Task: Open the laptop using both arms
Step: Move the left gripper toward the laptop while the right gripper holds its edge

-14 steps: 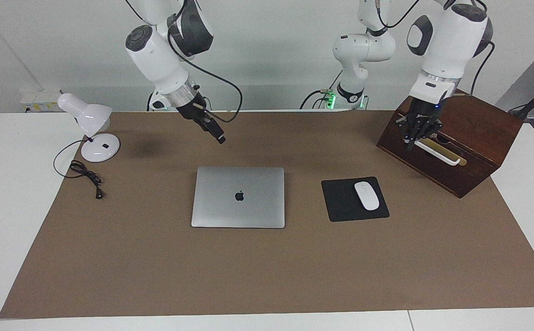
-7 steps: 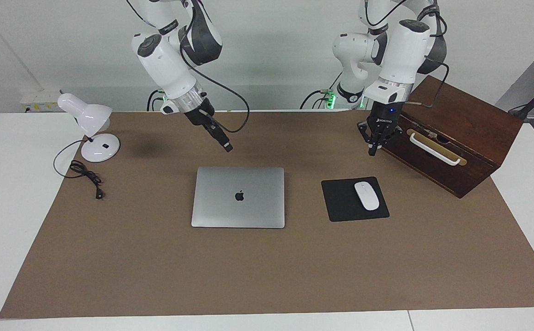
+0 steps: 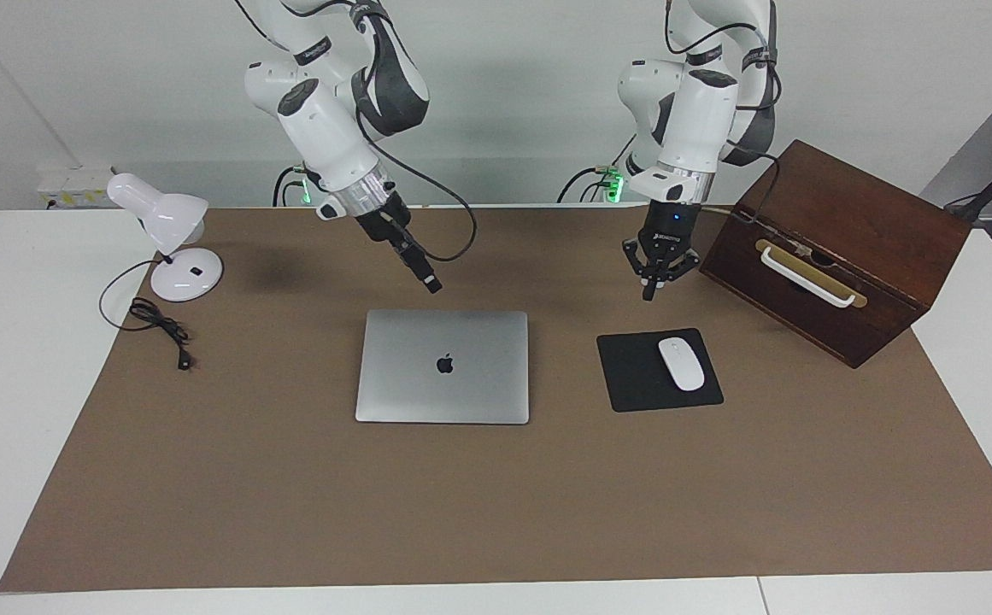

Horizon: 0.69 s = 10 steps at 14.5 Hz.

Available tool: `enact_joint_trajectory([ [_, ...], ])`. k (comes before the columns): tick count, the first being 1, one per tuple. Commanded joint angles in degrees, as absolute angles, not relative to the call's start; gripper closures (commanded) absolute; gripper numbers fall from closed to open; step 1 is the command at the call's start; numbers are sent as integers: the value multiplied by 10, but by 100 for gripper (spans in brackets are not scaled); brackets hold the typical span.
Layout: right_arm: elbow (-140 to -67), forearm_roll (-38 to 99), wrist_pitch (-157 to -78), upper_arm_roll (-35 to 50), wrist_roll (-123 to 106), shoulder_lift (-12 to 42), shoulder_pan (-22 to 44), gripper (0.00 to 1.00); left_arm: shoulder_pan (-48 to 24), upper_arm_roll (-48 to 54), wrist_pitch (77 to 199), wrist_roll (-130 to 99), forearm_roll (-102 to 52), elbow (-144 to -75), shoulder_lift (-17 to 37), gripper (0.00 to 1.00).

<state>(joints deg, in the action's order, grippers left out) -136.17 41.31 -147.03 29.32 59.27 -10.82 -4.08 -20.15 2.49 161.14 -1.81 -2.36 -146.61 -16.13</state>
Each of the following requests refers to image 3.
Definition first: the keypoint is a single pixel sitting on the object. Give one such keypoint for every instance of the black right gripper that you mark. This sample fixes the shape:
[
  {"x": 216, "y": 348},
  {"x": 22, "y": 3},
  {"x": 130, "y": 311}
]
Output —
[{"x": 384, "y": 222}]

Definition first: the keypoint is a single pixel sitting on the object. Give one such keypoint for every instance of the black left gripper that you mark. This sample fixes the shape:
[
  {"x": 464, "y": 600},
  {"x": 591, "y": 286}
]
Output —
[{"x": 671, "y": 226}]

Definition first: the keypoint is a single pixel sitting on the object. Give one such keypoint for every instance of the silver apple laptop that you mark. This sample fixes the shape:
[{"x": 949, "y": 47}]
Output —
[{"x": 427, "y": 393}]

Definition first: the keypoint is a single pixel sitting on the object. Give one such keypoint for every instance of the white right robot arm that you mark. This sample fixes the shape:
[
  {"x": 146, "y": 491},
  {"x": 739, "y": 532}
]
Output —
[{"x": 325, "y": 137}]

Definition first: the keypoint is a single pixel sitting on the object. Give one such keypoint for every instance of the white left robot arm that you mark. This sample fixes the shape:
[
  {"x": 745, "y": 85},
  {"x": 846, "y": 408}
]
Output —
[{"x": 696, "y": 120}]

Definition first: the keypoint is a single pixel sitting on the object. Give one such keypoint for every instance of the white computer mouse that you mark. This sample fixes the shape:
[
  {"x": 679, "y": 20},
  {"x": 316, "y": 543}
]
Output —
[{"x": 681, "y": 363}]

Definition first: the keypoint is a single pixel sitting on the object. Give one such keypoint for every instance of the black mouse pad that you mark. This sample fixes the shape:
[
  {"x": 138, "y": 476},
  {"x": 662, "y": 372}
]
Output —
[{"x": 632, "y": 376}]

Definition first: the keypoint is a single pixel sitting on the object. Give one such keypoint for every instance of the dark brown wooden box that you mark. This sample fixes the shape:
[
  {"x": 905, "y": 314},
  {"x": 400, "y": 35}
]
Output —
[{"x": 871, "y": 248}]

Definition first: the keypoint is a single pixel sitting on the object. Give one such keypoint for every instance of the white desk lamp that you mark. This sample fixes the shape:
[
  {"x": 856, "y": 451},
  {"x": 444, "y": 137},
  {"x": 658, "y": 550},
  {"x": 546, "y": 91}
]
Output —
[{"x": 188, "y": 278}]

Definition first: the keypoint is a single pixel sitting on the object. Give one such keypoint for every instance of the brown table mat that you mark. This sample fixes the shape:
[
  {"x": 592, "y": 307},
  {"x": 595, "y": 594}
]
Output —
[{"x": 496, "y": 512}]

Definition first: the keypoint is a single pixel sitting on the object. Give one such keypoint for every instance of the white power strip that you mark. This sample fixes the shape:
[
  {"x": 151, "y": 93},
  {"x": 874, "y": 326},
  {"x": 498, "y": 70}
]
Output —
[{"x": 68, "y": 184}]

